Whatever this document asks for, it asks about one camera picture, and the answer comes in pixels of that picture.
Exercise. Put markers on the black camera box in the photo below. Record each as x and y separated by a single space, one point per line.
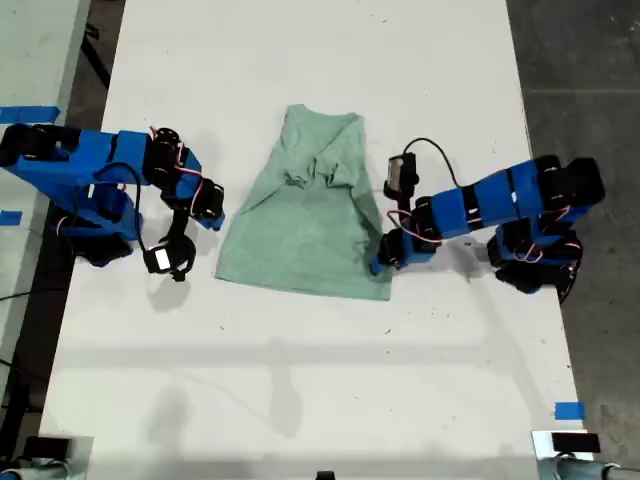
162 259
400 175

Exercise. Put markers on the black stand leg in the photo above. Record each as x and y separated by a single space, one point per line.
97 55

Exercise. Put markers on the square blue tape piece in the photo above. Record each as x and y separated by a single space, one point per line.
570 410

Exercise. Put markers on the small black box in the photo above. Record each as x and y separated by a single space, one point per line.
47 446
575 442

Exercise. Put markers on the pale side table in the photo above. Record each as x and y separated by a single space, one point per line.
30 60

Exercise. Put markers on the pale green T-shirt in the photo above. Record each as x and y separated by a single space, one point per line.
310 235

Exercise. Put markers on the black camera stalk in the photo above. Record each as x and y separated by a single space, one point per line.
177 225
405 206

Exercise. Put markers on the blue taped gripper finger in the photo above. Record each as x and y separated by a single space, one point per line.
214 223
381 266

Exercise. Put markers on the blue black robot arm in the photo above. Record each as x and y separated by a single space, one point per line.
500 200
75 165

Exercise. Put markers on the grey metal plate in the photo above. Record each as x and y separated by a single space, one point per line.
541 445
80 457

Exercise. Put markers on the long blue tape strip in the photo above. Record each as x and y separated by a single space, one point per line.
27 114

